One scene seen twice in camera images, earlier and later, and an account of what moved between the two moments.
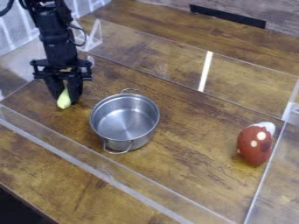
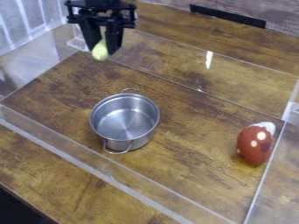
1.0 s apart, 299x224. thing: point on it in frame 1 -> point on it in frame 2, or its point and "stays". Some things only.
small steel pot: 125,118 stays
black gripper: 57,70 -> 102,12
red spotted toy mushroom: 256,143 stays
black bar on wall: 228,16 stays
